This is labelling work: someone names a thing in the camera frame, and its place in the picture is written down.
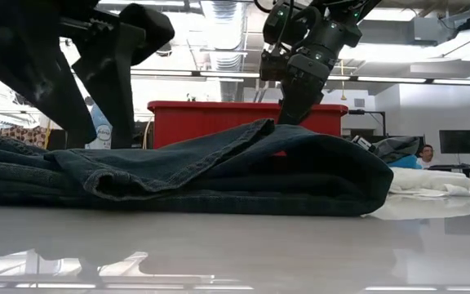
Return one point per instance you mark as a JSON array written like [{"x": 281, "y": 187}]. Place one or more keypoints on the white lace garment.
[{"x": 431, "y": 181}]

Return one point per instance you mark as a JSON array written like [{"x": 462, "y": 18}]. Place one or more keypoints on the black garment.
[{"x": 218, "y": 179}]

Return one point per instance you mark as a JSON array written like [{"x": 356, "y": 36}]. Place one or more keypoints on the blue garment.
[{"x": 404, "y": 162}]

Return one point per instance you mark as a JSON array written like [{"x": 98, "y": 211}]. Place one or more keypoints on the red plastic laundry basket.
[{"x": 202, "y": 122}]

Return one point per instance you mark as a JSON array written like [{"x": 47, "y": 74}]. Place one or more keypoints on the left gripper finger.
[
  {"x": 51, "y": 94},
  {"x": 112, "y": 81}
]

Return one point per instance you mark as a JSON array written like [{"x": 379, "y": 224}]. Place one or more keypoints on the ceiling light strip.
[
  {"x": 198, "y": 74},
  {"x": 402, "y": 79}
]

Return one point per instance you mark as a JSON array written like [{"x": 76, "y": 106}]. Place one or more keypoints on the black wall screen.
[{"x": 459, "y": 141}]

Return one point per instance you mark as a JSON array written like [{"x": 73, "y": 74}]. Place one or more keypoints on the silver ceiling air duct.
[{"x": 224, "y": 36}]

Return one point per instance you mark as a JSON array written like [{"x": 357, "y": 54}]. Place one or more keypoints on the spray bottle with blue cap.
[{"x": 102, "y": 130}]

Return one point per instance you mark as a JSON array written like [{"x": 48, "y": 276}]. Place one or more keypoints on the black lamp stand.
[{"x": 383, "y": 122}]

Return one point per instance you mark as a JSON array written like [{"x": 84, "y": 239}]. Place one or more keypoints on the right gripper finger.
[{"x": 300, "y": 102}]

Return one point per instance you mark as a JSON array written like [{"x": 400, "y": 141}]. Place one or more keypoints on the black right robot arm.
[{"x": 341, "y": 10}]

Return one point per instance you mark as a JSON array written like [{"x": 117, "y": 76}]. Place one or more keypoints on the person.
[{"x": 424, "y": 157}]

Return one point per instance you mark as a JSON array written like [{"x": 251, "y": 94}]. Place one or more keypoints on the brown patterned fabric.
[{"x": 27, "y": 134}]

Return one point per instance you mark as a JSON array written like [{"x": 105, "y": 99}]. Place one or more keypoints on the grey shorts with printed waistband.
[{"x": 394, "y": 147}]

